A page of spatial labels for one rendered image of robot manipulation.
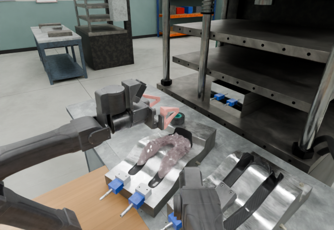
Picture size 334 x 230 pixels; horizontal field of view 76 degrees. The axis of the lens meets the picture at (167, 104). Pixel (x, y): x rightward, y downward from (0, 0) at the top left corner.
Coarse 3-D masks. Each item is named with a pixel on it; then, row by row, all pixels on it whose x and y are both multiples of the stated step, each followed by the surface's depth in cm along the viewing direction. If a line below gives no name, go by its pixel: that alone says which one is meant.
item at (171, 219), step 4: (172, 212) 67; (168, 216) 66; (172, 216) 66; (168, 220) 67; (172, 220) 65; (176, 220) 65; (180, 220) 65; (168, 224) 64; (172, 224) 65; (176, 224) 64; (180, 224) 64; (164, 228) 64; (168, 228) 64; (176, 228) 64
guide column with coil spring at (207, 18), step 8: (208, 16) 133; (208, 24) 136; (208, 32) 138; (208, 40) 141; (200, 48) 145; (208, 48) 144; (200, 56) 147; (200, 64) 149; (200, 72) 151; (200, 80) 154; (200, 88) 156; (200, 96) 159
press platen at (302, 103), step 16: (224, 48) 204; (240, 48) 204; (192, 64) 162; (208, 64) 159; (224, 64) 159; (240, 64) 159; (256, 64) 159; (272, 64) 159; (288, 64) 159; (304, 64) 159; (224, 80) 142; (240, 80) 132; (256, 80) 130; (272, 80) 130; (288, 80) 130; (304, 80) 130; (272, 96) 117; (288, 96) 110; (304, 96) 110
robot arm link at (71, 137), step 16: (64, 128) 50; (80, 128) 50; (96, 128) 51; (16, 144) 45; (32, 144) 45; (48, 144) 46; (64, 144) 48; (80, 144) 50; (96, 144) 53; (0, 160) 41; (16, 160) 43; (32, 160) 46; (0, 176) 42
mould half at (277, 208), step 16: (224, 160) 85; (224, 176) 81; (240, 176) 79; (256, 176) 77; (288, 176) 86; (240, 192) 75; (272, 192) 71; (288, 192) 70; (304, 192) 79; (272, 208) 68; (288, 208) 68; (256, 224) 66; (272, 224) 65
